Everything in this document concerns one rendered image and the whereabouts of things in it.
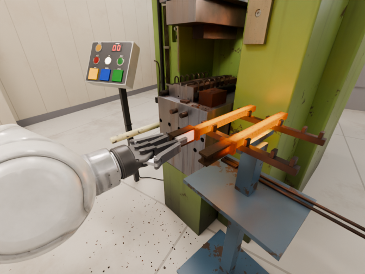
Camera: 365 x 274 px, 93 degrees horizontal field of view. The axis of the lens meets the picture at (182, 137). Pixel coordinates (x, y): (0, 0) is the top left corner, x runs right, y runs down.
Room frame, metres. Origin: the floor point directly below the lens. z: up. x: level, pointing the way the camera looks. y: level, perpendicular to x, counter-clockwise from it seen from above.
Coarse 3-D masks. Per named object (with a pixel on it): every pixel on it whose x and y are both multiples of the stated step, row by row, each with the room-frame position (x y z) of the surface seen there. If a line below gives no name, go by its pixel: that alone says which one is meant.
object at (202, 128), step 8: (232, 112) 0.63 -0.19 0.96; (240, 112) 0.63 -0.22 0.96; (216, 120) 0.55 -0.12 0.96; (224, 120) 0.56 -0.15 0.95; (232, 120) 0.59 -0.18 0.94; (184, 128) 0.46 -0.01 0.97; (192, 128) 0.46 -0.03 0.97; (200, 128) 0.48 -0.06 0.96; (208, 128) 0.50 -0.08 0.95; (184, 144) 0.44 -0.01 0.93
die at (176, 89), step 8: (192, 80) 1.09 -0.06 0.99; (216, 80) 1.08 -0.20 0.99; (232, 80) 1.14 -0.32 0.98; (176, 88) 0.99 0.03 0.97; (184, 88) 0.94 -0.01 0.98; (192, 88) 0.90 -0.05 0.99; (200, 88) 0.93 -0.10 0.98; (208, 88) 0.97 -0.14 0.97; (176, 96) 0.99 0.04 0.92; (184, 96) 0.94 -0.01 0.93; (192, 96) 0.89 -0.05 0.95
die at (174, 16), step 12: (180, 0) 0.96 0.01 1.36; (192, 0) 0.91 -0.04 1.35; (204, 0) 0.93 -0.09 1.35; (216, 0) 0.98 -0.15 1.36; (168, 12) 1.02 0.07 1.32; (180, 12) 0.96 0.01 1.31; (192, 12) 0.90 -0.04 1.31; (204, 12) 0.93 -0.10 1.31; (216, 12) 0.99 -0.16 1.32; (228, 12) 1.05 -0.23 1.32; (240, 12) 1.13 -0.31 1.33; (168, 24) 1.02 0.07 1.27; (180, 24) 1.02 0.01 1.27; (192, 24) 1.02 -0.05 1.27; (216, 24) 1.02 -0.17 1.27; (228, 24) 1.06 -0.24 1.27; (240, 24) 1.14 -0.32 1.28
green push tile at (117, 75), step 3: (114, 72) 1.17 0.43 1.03; (117, 72) 1.16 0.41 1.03; (120, 72) 1.16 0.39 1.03; (114, 75) 1.16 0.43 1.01; (117, 75) 1.15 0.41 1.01; (120, 75) 1.15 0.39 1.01; (114, 78) 1.15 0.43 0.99; (117, 78) 1.14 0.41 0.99; (120, 78) 1.13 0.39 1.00; (114, 81) 1.14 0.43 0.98; (117, 81) 1.13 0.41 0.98; (120, 81) 1.13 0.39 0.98
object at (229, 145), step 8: (280, 112) 0.63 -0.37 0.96; (264, 120) 0.55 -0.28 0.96; (272, 120) 0.55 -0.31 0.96; (248, 128) 0.48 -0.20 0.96; (256, 128) 0.48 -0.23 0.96; (264, 128) 0.50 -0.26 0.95; (232, 136) 0.43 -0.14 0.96; (240, 136) 0.43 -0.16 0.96; (248, 136) 0.44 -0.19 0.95; (216, 144) 0.38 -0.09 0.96; (224, 144) 0.38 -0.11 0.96; (232, 144) 0.38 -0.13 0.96; (240, 144) 0.41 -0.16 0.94; (200, 152) 0.34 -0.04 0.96; (208, 152) 0.34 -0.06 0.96; (216, 152) 0.35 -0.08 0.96; (224, 152) 0.38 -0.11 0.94; (232, 152) 0.38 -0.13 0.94; (200, 160) 0.34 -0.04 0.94; (208, 160) 0.34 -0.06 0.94; (216, 160) 0.35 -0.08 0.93
